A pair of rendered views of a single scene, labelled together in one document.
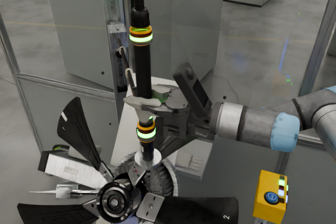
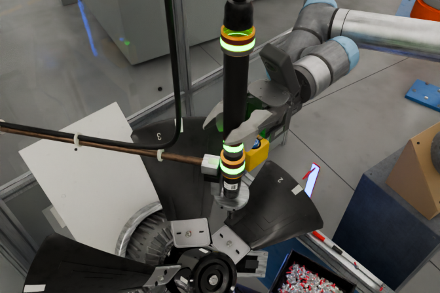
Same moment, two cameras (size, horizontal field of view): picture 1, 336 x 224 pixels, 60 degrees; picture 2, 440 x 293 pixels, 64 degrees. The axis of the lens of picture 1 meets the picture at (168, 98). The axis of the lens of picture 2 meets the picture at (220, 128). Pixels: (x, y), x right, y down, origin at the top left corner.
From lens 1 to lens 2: 0.56 m
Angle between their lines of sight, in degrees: 48
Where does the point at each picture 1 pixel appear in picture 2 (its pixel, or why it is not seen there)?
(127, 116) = (69, 208)
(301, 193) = not seen: hidden behind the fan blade
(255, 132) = (340, 68)
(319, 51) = not seen: outside the picture
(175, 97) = (264, 93)
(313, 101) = (317, 19)
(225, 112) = (315, 70)
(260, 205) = (253, 156)
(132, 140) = (104, 226)
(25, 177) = not seen: outside the picture
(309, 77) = (181, 21)
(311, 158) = (208, 97)
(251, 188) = not seen: hidden behind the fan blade
